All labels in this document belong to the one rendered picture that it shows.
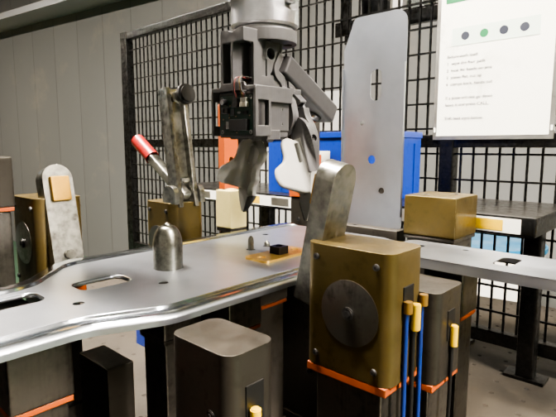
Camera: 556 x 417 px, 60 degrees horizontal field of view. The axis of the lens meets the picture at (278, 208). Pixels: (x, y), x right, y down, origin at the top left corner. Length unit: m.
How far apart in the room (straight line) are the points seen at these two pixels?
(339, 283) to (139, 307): 0.17
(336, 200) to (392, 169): 0.35
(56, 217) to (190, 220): 0.19
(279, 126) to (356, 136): 0.31
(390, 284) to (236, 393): 0.15
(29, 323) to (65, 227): 0.24
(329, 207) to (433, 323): 0.18
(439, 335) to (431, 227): 0.23
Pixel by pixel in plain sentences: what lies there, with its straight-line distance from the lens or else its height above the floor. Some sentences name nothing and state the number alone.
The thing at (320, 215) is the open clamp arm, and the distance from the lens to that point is 0.44.
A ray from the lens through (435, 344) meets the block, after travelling 0.55.
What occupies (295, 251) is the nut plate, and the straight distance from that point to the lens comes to 0.60.
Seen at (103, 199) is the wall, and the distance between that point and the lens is 5.04.
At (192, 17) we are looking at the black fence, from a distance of 1.64.
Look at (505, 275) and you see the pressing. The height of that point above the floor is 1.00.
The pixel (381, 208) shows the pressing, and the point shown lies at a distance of 0.80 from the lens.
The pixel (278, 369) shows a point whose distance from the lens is 0.69.
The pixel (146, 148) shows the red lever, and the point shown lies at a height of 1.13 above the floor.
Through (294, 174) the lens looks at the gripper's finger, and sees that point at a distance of 0.52.
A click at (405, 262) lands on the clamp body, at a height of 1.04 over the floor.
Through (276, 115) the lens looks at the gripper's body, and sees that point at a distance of 0.53.
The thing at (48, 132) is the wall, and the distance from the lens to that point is 5.76.
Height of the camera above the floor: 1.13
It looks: 7 degrees down
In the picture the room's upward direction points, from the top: straight up
